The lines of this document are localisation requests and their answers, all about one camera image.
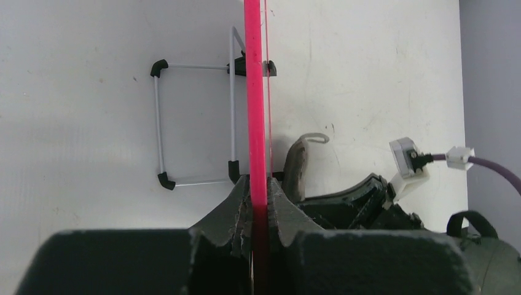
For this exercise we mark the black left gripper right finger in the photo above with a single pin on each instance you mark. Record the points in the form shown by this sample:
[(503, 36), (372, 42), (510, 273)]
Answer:
[(307, 259)]

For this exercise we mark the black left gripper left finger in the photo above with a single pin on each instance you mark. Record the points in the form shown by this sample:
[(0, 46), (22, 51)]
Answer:
[(211, 257)]

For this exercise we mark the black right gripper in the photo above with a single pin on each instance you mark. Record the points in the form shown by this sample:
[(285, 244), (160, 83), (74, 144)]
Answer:
[(360, 207)]

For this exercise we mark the grey eraser cloth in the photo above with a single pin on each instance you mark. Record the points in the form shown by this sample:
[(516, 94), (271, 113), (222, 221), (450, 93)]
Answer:
[(296, 163)]

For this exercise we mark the pink-framed whiteboard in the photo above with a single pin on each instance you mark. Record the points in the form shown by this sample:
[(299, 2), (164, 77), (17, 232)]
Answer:
[(257, 153)]

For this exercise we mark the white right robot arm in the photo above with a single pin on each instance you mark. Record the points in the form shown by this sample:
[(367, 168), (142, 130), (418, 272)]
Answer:
[(494, 262)]

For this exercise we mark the black whiteboard clip upper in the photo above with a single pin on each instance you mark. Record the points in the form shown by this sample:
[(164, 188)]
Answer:
[(269, 69)]

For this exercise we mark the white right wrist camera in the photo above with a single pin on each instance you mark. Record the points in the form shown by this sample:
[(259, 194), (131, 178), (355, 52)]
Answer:
[(408, 178)]

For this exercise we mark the white wire whiteboard stand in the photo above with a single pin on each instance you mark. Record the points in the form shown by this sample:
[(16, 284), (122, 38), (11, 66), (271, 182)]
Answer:
[(196, 119)]

